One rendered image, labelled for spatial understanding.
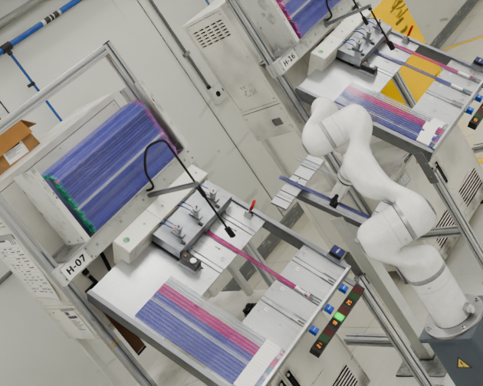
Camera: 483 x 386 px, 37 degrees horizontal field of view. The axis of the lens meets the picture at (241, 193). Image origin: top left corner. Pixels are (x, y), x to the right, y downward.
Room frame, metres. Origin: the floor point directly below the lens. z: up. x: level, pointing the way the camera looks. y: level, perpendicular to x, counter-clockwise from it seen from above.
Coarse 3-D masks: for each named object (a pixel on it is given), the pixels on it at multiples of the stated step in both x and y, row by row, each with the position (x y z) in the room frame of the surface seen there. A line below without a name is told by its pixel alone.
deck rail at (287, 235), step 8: (232, 200) 2.80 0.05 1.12; (240, 200) 2.79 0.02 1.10; (248, 208) 2.76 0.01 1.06; (264, 216) 2.72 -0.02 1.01; (264, 224) 2.73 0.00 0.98; (272, 224) 2.70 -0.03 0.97; (280, 224) 2.69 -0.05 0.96; (272, 232) 2.72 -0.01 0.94; (280, 232) 2.69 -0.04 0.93; (288, 232) 2.66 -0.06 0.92; (288, 240) 2.68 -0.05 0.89; (296, 240) 2.64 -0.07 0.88; (304, 240) 2.62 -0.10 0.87; (312, 248) 2.60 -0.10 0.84; (320, 248) 2.59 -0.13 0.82; (344, 264) 2.52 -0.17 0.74
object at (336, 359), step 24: (240, 312) 2.94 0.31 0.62; (312, 336) 2.70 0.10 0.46; (336, 336) 2.76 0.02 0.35; (168, 360) 2.96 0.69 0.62; (288, 360) 2.61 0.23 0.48; (312, 360) 2.66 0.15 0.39; (336, 360) 2.72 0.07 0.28; (168, 384) 2.76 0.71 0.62; (192, 384) 2.64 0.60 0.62; (288, 384) 2.57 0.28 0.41; (312, 384) 2.62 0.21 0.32; (336, 384) 2.68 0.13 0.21; (360, 384) 2.74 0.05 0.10
